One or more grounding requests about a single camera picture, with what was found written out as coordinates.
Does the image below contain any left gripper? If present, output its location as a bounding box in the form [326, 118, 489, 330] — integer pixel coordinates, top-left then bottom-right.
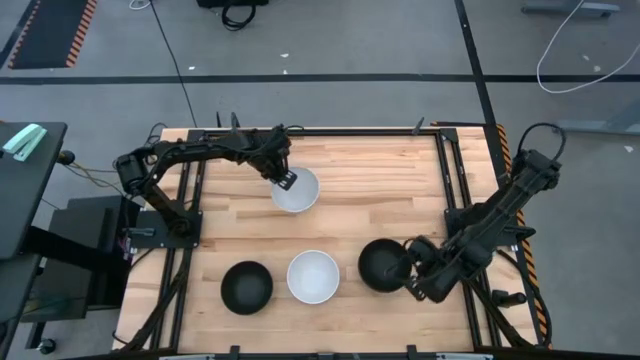
[248, 124, 299, 192]

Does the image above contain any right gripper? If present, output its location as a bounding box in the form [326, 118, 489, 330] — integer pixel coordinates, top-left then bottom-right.
[383, 236, 441, 303]

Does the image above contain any white ceramic bowl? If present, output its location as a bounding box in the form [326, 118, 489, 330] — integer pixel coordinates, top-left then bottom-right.
[286, 249, 341, 306]
[270, 166, 321, 214]

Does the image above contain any black ceramic bowl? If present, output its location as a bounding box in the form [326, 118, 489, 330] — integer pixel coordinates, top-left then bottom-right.
[220, 260, 275, 317]
[357, 238, 414, 294]

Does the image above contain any black equipment cabinet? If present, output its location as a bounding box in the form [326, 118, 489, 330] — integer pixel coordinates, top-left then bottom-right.
[20, 194, 145, 324]

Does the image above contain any black side desk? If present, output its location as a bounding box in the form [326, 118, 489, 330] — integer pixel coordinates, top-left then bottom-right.
[0, 121, 69, 261]

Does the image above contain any mint green stapler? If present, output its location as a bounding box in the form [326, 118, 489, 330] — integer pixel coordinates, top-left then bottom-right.
[1, 123, 49, 163]

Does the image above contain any black mat with orange stripes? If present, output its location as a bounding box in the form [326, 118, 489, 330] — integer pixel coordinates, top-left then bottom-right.
[7, 0, 99, 70]

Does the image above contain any grey metal table foot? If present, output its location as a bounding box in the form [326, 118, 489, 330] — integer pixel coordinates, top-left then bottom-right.
[520, 0, 622, 19]

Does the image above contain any black aluminium table frame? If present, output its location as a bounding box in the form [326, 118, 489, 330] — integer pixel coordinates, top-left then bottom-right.
[149, 127, 504, 352]

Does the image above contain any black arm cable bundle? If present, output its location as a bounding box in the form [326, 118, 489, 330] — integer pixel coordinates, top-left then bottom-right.
[467, 248, 553, 350]
[119, 248, 194, 352]

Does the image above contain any black cylinder camera mount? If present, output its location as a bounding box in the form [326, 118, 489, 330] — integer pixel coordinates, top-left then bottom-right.
[491, 289, 528, 308]

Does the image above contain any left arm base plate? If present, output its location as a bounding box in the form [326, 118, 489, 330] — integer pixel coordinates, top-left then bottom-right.
[129, 209, 204, 250]

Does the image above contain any long thin black cable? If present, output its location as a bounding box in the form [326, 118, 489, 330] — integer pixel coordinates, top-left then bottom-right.
[148, 0, 199, 129]

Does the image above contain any coiled black cable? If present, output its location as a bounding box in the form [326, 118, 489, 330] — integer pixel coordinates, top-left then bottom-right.
[220, 0, 258, 33]

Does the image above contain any right arm cable loop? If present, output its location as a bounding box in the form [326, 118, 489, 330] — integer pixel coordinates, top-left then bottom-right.
[516, 121, 568, 164]

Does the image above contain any white floor cable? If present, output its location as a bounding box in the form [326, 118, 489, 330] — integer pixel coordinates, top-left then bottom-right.
[535, 0, 640, 95]

